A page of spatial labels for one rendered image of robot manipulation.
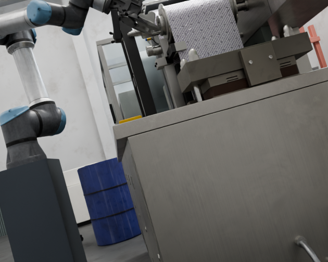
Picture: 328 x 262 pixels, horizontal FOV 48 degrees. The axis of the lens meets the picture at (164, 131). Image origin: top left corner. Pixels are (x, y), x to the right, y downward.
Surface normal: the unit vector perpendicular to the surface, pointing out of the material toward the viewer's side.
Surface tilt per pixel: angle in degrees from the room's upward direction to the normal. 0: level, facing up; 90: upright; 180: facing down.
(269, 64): 90
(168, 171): 90
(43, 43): 90
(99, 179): 90
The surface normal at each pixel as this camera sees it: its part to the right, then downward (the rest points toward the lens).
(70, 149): 0.05, -0.09
